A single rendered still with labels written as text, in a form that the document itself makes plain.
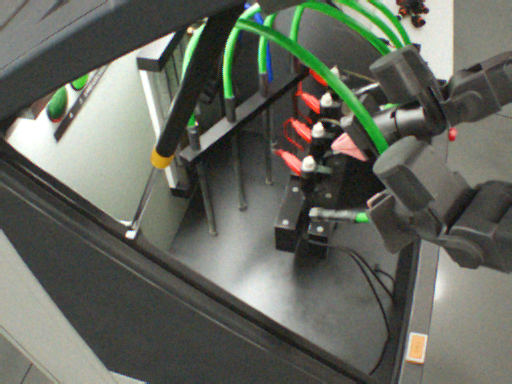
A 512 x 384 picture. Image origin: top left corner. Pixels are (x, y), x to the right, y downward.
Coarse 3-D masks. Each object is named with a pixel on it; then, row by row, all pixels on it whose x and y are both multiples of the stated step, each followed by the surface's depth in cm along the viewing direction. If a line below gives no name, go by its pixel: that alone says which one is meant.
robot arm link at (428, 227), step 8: (416, 216) 59; (424, 216) 57; (432, 216) 55; (416, 224) 59; (424, 224) 57; (432, 224) 56; (440, 224) 55; (424, 232) 58; (432, 232) 56; (432, 240) 57
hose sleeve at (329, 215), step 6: (324, 210) 84; (330, 210) 83; (336, 210) 82; (342, 210) 82; (348, 210) 81; (318, 216) 85; (324, 216) 84; (330, 216) 83; (336, 216) 82; (342, 216) 81; (348, 216) 80; (354, 216) 79; (342, 222) 81; (348, 222) 80; (354, 222) 79
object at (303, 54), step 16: (256, 32) 66; (272, 32) 65; (192, 48) 77; (288, 48) 64; (304, 48) 64; (320, 64) 63; (336, 80) 63; (352, 96) 64; (192, 128) 93; (368, 128) 64; (384, 144) 65
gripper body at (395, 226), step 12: (384, 204) 65; (396, 204) 64; (372, 216) 65; (384, 216) 65; (396, 216) 64; (408, 216) 61; (384, 228) 65; (396, 228) 66; (408, 228) 62; (384, 240) 66; (396, 240) 66; (408, 240) 66; (396, 252) 66
